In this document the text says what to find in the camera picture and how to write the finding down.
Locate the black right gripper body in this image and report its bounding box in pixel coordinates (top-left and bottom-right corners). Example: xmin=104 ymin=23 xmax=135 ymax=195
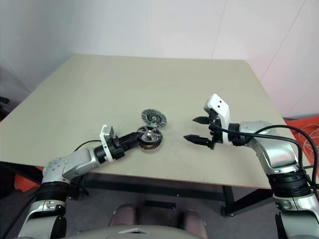
xmin=207 ymin=113 xmax=224 ymax=150

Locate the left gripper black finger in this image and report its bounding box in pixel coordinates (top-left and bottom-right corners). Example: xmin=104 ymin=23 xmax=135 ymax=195
xmin=123 ymin=140 xmax=142 ymax=152
xmin=119 ymin=132 xmax=145 ymax=145

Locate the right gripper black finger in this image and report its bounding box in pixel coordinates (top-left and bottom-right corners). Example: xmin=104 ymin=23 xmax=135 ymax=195
xmin=191 ymin=116 xmax=211 ymax=125
xmin=183 ymin=134 xmax=213 ymax=148

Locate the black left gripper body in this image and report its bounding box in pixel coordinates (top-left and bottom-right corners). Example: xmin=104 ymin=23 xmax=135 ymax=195
xmin=109 ymin=135 xmax=127 ymax=161

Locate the black flat floor plate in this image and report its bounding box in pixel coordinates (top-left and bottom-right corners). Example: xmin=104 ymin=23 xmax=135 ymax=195
xmin=144 ymin=200 xmax=176 ymax=209

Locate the dark rounded shape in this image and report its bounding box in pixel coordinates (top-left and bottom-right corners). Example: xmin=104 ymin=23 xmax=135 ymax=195
xmin=109 ymin=203 xmax=137 ymax=227
xmin=179 ymin=209 xmax=208 ymax=239

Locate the grey robot torso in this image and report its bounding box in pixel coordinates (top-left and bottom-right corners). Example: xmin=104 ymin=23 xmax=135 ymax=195
xmin=62 ymin=224 xmax=202 ymax=239

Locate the orange floor cushion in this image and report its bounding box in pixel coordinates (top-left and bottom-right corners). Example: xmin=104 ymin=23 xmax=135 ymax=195
xmin=13 ymin=166 xmax=44 ymax=194

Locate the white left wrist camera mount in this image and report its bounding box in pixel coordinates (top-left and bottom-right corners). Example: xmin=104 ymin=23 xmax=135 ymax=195
xmin=99 ymin=125 xmax=117 ymax=164

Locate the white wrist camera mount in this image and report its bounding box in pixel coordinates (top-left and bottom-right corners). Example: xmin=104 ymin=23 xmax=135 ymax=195
xmin=203 ymin=94 xmax=231 ymax=145
xmin=99 ymin=125 xmax=117 ymax=164

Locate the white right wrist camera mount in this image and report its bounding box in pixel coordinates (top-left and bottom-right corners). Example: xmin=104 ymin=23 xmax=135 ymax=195
xmin=203 ymin=94 xmax=231 ymax=145

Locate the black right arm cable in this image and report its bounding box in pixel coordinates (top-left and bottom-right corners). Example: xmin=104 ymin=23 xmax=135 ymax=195
xmin=210 ymin=123 xmax=319 ymax=195

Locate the black metal table frame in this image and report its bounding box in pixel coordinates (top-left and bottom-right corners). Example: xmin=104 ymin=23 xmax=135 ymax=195
xmin=0 ymin=161 xmax=272 ymax=217

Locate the orange cloth with white cord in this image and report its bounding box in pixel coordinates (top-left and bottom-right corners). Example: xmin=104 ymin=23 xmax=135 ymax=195
xmin=284 ymin=117 xmax=319 ymax=170

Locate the white tangled cord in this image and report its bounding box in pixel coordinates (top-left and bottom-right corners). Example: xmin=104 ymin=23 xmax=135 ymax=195
xmin=299 ymin=123 xmax=319 ymax=165

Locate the black object by wall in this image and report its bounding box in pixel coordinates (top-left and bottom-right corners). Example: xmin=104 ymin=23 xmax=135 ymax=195
xmin=0 ymin=96 xmax=10 ymax=118

